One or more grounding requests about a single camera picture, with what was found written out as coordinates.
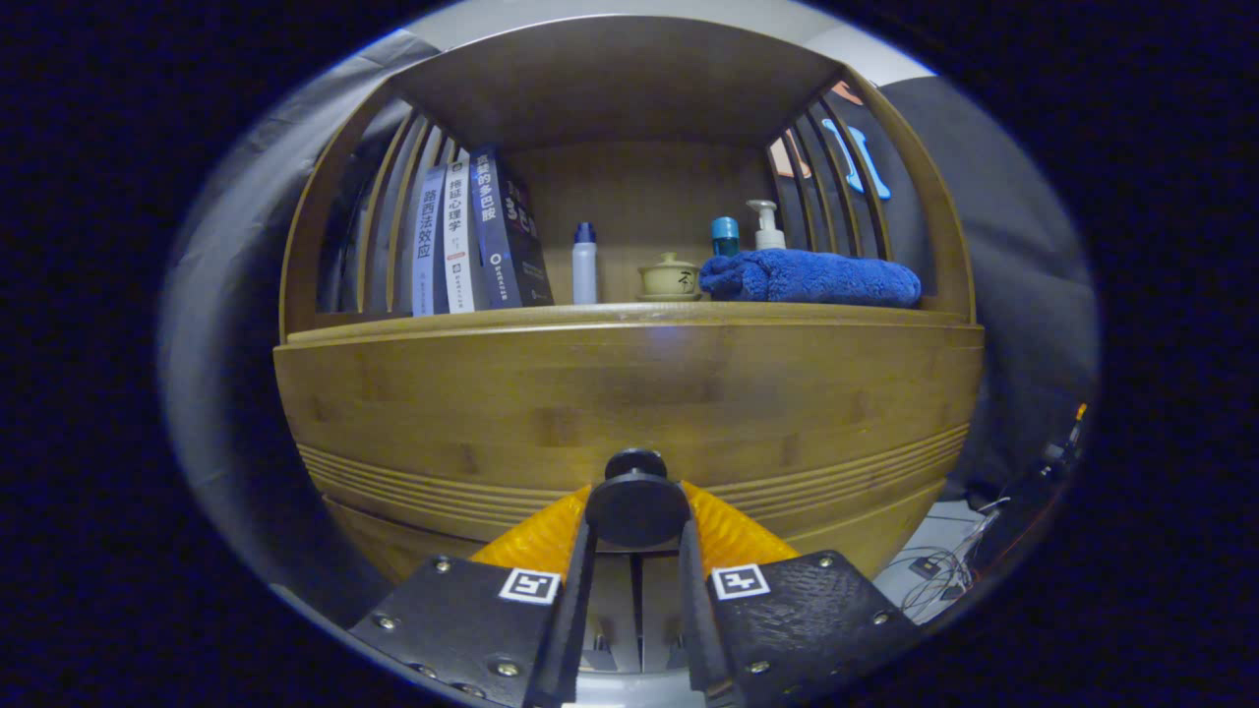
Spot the beige lidded teacup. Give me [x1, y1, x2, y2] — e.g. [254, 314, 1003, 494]
[635, 252, 703, 303]

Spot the wooden cabinet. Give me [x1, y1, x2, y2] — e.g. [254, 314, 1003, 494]
[277, 15, 985, 679]

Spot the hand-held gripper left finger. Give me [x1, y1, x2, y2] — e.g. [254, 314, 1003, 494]
[349, 485, 598, 708]

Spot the wooden countertop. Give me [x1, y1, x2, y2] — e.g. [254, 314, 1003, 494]
[285, 300, 975, 340]

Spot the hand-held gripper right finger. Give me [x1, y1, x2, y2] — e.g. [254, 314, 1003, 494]
[677, 480, 926, 704]

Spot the wooden drawer with black knob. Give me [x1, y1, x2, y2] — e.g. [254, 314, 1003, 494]
[273, 324, 985, 581]

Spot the tangle of floor cables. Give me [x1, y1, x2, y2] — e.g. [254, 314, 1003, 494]
[875, 497, 1014, 620]

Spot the black device with orange clip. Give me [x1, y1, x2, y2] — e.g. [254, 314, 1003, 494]
[969, 403, 1088, 571]

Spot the light blue book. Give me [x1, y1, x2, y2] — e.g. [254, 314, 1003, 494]
[411, 165, 451, 318]

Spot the white pump bottle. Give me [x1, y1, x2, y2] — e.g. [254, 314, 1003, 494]
[746, 200, 786, 251]

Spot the dark blue book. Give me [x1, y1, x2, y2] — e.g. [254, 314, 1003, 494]
[468, 146, 555, 311]

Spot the white bottle with blue cap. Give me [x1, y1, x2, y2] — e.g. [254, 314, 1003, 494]
[571, 222, 599, 305]

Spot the blue folded towel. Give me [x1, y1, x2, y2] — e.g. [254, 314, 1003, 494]
[699, 248, 923, 309]

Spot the white book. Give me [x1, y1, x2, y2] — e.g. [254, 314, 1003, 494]
[440, 157, 490, 314]

